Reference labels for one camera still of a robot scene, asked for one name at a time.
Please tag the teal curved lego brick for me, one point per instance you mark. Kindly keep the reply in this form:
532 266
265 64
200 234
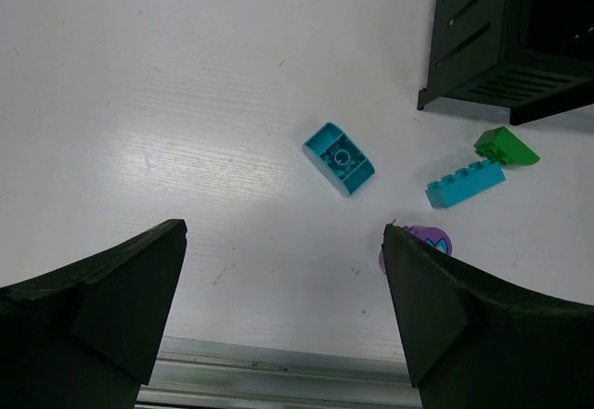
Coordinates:
339 159

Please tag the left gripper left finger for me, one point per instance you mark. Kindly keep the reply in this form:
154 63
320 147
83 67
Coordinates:
87 335

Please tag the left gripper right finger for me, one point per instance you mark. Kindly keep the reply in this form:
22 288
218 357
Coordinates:
473 340

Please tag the green curved lego brick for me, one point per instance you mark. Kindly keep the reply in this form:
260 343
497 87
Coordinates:
502 146

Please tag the aluminium frame rail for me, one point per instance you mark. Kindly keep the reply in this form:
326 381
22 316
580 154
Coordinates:
193 373

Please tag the purple round flower lego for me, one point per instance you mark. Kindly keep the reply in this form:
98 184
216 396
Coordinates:
433 236

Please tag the black slotted container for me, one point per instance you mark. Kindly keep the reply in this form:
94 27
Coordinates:
533 57

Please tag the teal long lego brick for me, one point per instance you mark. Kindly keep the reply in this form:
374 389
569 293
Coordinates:
464 183

